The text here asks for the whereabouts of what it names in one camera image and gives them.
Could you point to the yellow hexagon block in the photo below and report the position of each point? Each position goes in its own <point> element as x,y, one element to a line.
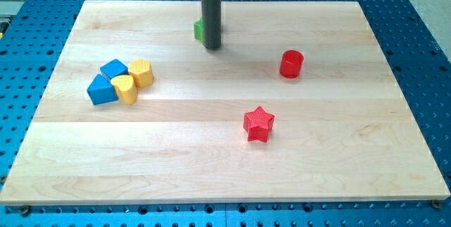
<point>141,71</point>

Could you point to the red cylinder block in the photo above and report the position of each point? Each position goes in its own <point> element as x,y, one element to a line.
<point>291,64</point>

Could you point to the light wooden board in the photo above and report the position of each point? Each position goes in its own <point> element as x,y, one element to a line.
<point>342,129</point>

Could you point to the green block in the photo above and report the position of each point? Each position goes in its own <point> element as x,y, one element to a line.
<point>198,30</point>

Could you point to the red star block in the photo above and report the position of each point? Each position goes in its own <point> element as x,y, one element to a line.
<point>258,124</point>

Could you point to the yellow heart block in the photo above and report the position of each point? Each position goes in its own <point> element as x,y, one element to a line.
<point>125,88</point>

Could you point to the blue triangle block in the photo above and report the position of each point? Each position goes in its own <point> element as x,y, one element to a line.
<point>101,91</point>

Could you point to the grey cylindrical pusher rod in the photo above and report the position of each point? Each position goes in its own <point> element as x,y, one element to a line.
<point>211,21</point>

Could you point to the blue cube block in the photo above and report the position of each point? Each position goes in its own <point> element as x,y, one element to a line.
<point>113,68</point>

